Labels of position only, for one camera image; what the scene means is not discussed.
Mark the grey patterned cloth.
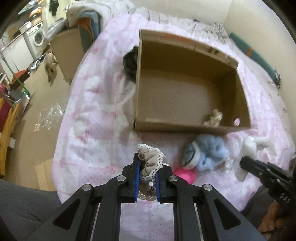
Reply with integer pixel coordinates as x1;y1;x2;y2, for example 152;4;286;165
208;22;229;43

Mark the white cabinet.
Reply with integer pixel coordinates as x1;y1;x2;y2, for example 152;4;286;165
0;35;33;72

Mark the brown plush toy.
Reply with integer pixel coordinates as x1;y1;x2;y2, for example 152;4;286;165
43;52;58;87

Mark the black fluffy item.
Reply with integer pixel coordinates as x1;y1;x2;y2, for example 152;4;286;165
122;46;139;76

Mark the beige lace-trimmed scrunchie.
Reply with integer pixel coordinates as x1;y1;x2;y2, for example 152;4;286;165
136;144;166;202

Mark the pink patterned bed blanket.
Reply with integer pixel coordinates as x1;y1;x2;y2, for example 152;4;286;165
51;13;292;241

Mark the green pole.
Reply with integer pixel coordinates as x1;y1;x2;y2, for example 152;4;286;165
0;53;31;96

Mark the black hanging garment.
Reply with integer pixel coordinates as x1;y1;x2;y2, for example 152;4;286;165
49;0;61;16

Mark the cardboard box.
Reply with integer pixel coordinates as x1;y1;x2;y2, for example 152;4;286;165
133;29;251;135

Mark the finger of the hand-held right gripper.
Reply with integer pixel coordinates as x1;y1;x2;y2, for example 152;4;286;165
240;156;269;181

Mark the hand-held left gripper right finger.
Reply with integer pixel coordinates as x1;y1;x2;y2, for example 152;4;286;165
155;165;266;241

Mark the white quilt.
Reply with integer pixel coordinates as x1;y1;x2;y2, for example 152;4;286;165
102;0;213;35

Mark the pink round item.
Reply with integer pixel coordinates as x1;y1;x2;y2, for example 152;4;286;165
173;168;197;185

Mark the white fluffy sock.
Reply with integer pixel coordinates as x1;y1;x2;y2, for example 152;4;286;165
236;136;277;181

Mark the clear plastic wrap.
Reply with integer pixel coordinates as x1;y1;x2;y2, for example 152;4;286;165
34;103;65;133

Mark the pile of clothes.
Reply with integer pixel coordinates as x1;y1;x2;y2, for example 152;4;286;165
66;6;105;47

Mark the person's right hand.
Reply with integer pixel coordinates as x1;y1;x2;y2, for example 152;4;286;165
258;200;286;235

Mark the person's grey trouser leg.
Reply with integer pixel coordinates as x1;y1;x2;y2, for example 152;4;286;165
0;179;61;241

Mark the red box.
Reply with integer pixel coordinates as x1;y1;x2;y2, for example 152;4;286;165
13;70;30;84

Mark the beige fluffy scrunchie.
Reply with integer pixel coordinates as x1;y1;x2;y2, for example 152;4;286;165
203;109;223;128

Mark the white washing machine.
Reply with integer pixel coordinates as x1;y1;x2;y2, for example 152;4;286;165
24;23;47;58

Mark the light blue fluffy scrunchie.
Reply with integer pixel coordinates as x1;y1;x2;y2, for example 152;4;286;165
181;134;230;171

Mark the teal rolled mat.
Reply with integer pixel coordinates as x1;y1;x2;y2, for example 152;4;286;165
229;32;282;88

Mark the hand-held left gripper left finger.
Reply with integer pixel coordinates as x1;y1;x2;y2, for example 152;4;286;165
25;154;141;241

